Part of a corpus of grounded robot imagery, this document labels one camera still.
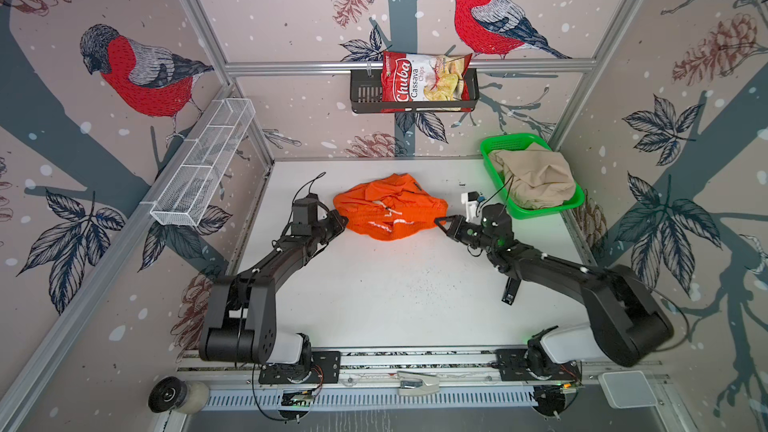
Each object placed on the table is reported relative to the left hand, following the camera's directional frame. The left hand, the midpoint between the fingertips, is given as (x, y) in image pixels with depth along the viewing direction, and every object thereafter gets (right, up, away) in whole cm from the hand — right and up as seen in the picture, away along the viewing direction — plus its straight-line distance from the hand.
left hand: (347, 215), depth 89 cm
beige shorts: (+64, +12, +10) cm, 66 cm away
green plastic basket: (+54, +27, +29) cm, 67 cm away
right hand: (+25, -2, -5) cm, 26 cm away
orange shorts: (+14, +2, +4) cm, 15 cm away
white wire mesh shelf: (-37, +8, -16) cm, 41 cm away
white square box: (+70, -40, -19) cm, 83 cm away
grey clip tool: (+20, -38, -19) cm, 47 cm away
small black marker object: (+49, -19, -5) cm, 53 cm away
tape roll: (-32, -34, -28) cm, 55 cm away
